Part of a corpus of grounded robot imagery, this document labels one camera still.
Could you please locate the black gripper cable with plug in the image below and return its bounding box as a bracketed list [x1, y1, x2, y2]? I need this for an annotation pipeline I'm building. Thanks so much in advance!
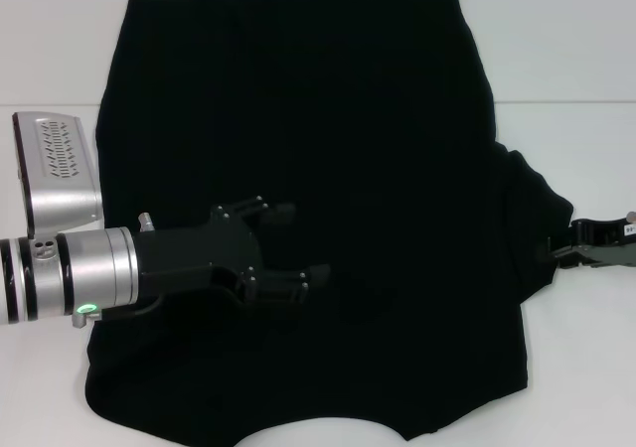
[71, 291, 166, 330]

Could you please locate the black shirt with white print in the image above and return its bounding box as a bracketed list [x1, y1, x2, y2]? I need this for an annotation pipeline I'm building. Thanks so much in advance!
[83, 0, 577, 443]

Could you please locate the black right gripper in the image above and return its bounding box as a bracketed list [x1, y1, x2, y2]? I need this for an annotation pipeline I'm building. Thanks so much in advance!
[548, 219, 636, 271]

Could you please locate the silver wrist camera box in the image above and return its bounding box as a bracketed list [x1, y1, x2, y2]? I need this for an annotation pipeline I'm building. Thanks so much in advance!
[11, 110, 104, 237]

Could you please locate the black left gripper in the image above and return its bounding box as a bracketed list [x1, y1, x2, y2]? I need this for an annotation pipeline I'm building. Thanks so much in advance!
[131, 195, 332, 306]

